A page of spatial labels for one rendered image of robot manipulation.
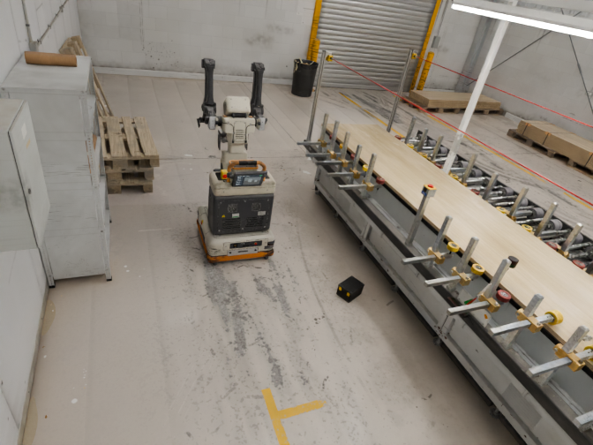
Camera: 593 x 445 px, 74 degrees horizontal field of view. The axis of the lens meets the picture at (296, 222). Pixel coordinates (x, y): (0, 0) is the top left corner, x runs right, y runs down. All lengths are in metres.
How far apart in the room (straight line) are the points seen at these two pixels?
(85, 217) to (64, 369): 1.03
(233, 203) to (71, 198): 1.20
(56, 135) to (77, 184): 0.36
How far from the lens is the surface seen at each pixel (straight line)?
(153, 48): 9.27
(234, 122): 3.45
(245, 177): 3.21
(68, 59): 3.33
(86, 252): 3.41
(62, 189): 3.12
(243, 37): 9.52
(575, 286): 3.22
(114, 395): 2.88
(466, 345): 3.30
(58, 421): 2.87
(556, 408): 2.61
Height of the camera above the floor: 2.37
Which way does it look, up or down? 33 degrees down
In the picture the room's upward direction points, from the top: 10 degrees clockwise
